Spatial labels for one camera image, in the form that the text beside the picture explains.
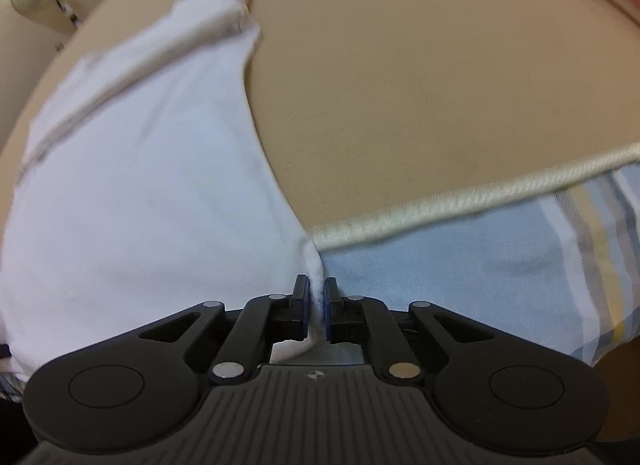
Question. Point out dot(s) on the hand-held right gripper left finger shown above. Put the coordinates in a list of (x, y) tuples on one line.
[(301, 312)]

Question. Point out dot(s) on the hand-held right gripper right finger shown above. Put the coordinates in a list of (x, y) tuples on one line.
[(328, 315)]

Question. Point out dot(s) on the white shirt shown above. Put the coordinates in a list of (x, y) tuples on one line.
[(150, 185)]

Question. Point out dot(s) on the blue striped bed sheet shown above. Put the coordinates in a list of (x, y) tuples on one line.
[(450, 270)]

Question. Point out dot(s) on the beige bed mat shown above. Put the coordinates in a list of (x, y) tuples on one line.
[(400, 95)]

